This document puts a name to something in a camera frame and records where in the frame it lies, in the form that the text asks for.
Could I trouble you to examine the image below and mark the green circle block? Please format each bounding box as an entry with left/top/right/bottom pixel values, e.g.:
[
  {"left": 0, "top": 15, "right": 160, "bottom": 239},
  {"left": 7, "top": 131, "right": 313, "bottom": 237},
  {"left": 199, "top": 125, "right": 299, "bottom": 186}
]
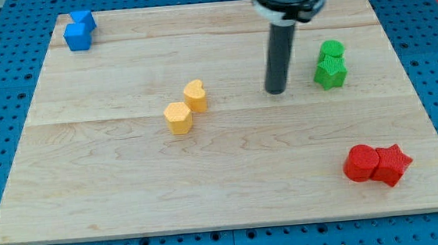
[{"left": 317, "top": 40, "right": 346, "bottom": 62}]

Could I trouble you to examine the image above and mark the red circle block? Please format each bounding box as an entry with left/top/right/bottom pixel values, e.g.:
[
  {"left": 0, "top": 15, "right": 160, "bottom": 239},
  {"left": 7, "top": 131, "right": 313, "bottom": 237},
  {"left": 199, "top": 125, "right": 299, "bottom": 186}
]
[{"left": 343, "top": 144, "right": 379, "bottom": 182}]

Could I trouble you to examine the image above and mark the blue triangle block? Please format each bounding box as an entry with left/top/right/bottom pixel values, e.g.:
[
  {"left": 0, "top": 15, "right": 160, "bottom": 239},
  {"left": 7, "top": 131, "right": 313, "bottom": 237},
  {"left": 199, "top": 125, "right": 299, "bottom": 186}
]
[{"left": 69, "top": 10, "right": 96, "bottom": 33}]

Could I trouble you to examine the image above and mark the yellow heart block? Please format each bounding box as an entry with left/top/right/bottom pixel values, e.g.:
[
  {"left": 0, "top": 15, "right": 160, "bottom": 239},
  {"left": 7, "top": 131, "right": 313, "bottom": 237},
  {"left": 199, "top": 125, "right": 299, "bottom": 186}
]
[{"left": 183, "top": 79, "right": 208, "bottom": 113}]

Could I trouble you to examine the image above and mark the yellow hexagon block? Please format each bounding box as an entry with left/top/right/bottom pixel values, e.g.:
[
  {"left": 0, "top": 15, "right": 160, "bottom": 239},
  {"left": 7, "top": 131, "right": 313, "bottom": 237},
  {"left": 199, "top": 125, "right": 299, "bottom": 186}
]
[{"left": 163, "top": 102, "right": 193, "bottom": 135}]

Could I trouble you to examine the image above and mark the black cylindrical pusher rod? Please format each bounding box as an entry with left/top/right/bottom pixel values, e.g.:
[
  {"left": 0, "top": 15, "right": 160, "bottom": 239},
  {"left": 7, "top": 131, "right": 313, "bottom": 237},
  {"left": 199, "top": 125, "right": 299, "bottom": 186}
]
[{"left": 265, "top": 23, "right": 295, "bottom": 95}]

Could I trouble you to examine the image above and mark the green star block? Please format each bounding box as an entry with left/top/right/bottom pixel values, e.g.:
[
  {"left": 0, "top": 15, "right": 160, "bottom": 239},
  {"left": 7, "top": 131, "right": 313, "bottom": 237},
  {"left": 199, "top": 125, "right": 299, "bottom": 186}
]
[{"left": 313, "top": 55, "right": 348, "bottom": 91}]

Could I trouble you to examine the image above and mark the wooden board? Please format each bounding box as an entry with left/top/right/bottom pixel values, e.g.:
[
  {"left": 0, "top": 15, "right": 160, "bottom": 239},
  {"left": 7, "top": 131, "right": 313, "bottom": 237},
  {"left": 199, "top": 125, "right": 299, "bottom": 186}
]
[{"left": 0, "top": 0, "right": 438, "bottom": 245}]

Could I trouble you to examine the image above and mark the blue cube block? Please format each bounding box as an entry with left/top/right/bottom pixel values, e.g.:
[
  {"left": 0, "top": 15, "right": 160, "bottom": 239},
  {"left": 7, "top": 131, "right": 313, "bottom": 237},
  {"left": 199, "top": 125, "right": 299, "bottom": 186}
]
[{"left": 63, "top": 23, "right": 92, "bottom": 51}]

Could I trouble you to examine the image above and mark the red star block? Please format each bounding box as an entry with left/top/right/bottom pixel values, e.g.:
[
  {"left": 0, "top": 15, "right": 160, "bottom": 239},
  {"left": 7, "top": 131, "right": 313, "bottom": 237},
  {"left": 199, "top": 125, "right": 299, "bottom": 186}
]
[{"left": 371, "top": 144, "right": 413, "bottom": 187}]

